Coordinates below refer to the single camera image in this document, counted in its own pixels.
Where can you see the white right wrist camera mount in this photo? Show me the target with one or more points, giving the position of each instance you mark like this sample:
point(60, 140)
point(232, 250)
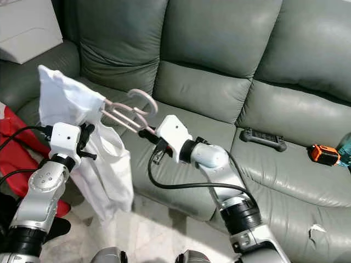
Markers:
point(173, 134)

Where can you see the white garment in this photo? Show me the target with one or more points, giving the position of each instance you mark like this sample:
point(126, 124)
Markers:
point(66, 93)

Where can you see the orange and black device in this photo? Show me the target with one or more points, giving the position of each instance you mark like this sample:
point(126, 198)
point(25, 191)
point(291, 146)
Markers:
point(322, 154)

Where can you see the grey robot foot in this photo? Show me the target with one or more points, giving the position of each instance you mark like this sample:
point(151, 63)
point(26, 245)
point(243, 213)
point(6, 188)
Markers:
point(194, 257)
point(108, 256)

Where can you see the grey robot left foot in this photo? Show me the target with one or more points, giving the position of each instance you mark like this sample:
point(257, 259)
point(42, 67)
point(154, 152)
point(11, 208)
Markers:
point(108, 256)

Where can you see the black handheld controller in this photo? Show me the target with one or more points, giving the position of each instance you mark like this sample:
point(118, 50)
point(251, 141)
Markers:
point(263, 138)

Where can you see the red garment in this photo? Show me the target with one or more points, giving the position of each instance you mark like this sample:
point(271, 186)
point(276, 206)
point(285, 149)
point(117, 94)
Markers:
point(13, 131)

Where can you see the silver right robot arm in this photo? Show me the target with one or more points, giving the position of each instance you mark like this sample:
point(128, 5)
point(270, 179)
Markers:
point(214, 159)

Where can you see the grey robot right foot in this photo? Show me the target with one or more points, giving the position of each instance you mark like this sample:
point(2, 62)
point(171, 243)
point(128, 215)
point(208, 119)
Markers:
point(194, 257)

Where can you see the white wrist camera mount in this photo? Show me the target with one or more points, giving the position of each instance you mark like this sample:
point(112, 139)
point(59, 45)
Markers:
point(66, 137)
point(173, 134)

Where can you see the white storage box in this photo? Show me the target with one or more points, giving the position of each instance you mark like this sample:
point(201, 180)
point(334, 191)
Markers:
point(27, 27)

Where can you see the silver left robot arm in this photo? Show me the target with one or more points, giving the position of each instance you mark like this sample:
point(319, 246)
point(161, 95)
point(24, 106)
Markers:
point(41, 192)

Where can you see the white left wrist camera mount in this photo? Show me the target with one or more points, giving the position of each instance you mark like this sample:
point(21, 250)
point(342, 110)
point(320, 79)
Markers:
point(66, 137)

